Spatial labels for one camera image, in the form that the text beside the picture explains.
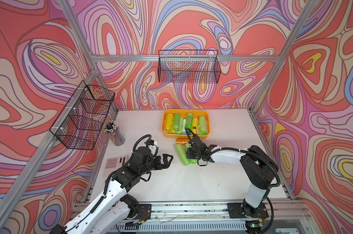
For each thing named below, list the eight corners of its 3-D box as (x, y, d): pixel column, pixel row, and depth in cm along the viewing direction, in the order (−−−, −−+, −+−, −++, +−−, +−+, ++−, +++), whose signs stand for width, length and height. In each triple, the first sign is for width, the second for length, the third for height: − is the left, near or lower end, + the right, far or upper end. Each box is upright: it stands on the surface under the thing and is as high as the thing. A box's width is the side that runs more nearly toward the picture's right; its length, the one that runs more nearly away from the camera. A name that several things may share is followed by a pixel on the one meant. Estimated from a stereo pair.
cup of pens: (112, 147, 101) (101, 131, 86) (116, 137, 107) (106, 120, 92) (124, 147, 101) (114, 131, 86) (127, 137, 107) (118, 120, 92)
